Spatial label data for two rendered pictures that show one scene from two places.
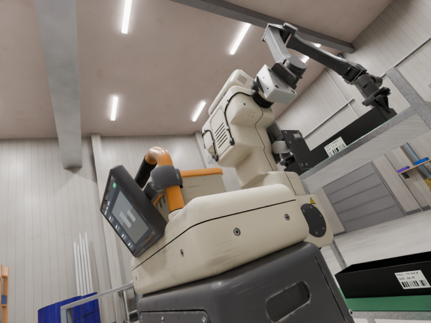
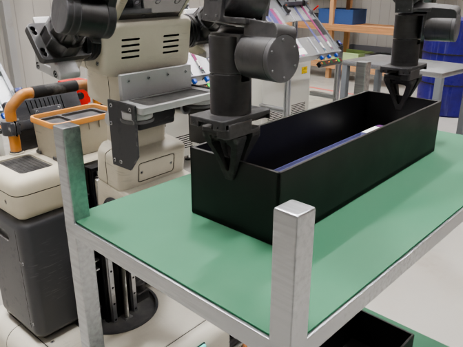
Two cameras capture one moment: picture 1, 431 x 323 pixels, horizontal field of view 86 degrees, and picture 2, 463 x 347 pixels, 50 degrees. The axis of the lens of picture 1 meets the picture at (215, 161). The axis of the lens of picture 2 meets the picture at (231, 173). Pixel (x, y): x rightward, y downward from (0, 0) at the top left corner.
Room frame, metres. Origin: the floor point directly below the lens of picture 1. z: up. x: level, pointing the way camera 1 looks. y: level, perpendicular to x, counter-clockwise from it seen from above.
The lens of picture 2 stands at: (0.81, -1.44, 1.30)
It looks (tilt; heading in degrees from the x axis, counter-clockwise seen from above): 21 degrees down; 78
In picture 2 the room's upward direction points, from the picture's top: straight up
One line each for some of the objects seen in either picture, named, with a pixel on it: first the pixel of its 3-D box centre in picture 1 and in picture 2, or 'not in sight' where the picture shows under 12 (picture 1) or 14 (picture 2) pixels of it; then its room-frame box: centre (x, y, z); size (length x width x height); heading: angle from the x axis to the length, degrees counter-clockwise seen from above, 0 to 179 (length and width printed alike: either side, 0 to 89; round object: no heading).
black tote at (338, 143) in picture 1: (336, 152); (333, 149); (1.17, -0.60, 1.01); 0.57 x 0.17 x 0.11; 37
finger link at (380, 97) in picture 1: (380, 106); (235, 146); (0.95, -0.76, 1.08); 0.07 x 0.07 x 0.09; 37
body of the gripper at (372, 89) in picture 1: (372, 92); (230, 98); (0.94, -0.77, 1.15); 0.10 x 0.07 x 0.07; 37
